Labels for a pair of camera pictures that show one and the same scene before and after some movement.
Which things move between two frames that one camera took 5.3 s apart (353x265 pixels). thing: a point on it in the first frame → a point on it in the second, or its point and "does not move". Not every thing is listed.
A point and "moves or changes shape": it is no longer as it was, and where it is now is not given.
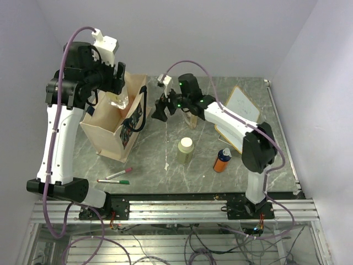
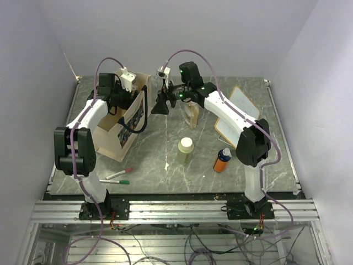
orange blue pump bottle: [221, 163] does not move
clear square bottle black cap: [119, 100] moves or changes shape
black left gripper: [111, 84] → [126, 105]
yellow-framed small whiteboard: [241, 105] does not move
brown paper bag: [113, 131] does not move
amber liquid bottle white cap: [192, 120] does not move
